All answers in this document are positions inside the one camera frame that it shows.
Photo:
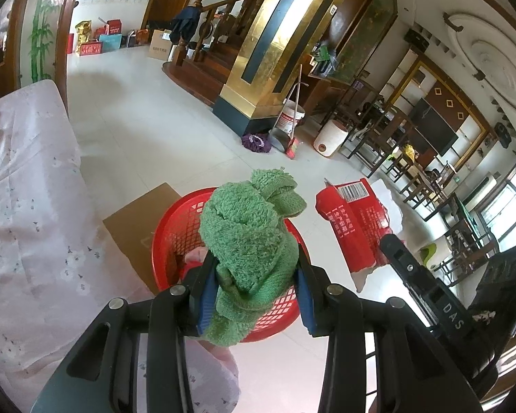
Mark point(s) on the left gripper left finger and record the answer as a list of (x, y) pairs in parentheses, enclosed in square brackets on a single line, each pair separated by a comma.
[(99, 373)]

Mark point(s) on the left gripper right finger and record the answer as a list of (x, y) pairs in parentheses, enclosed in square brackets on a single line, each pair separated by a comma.
[(379, 354)]

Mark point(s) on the clear plastic bag red print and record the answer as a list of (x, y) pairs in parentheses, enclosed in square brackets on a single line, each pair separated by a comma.
[(378, 215)]

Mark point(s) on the dark red snack wrapper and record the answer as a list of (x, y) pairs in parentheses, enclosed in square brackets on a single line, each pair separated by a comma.
[(333, 205)]

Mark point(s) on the red plastic mesh basket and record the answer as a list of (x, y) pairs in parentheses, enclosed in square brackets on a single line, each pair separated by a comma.
[(177, 234)]

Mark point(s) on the green fluffy towel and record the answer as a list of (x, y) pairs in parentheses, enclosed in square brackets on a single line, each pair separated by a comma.
[(243, 225)]

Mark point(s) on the brown cardboard box under basket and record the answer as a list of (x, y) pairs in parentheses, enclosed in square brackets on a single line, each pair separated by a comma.
[(133, 226)]

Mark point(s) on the black television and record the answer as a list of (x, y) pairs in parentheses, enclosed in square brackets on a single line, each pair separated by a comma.
[(432, 127)]

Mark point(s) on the dark wooden chair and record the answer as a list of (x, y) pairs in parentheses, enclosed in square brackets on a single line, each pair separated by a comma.
[(389, 130)]

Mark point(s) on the white cylindrical stool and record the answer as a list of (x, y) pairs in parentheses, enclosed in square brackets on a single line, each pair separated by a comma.
[(331, 136)]

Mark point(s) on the grey dustpan and broom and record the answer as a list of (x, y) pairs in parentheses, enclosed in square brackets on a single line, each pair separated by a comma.
[(282, 136)]

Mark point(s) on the white plastic bucket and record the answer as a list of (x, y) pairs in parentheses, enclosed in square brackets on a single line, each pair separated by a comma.
[(291, 114)]

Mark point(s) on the cardboard box by stairs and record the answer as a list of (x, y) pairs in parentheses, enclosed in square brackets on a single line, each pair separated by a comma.
[(160, 45)]

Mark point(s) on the red gift boxes pile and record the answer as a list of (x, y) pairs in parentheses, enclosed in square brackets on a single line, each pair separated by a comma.
[(86, 41)]

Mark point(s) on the dark jacket on railing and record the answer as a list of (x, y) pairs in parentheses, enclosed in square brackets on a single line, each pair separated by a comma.
[(184, 25)]

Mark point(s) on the gold and black pillar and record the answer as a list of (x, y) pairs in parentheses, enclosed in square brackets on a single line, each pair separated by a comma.
[(280, 40)]

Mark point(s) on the wooden staircase railing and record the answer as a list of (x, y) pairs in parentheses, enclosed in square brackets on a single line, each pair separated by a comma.
[(224, 22)]

